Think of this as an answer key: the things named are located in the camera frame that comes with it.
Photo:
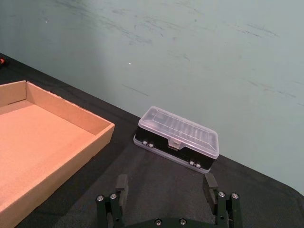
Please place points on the clear plastic case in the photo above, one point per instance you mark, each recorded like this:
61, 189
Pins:
177, 139

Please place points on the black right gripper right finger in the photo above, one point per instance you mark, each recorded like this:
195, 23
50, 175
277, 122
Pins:
217, 202

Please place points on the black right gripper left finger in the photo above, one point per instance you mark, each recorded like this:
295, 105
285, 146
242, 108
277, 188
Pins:
121, 193

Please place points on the shallow brown cardboard tray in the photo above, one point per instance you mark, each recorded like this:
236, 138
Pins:
40, 145

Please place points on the black table cloth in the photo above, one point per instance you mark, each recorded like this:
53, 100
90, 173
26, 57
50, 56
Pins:
164, 187

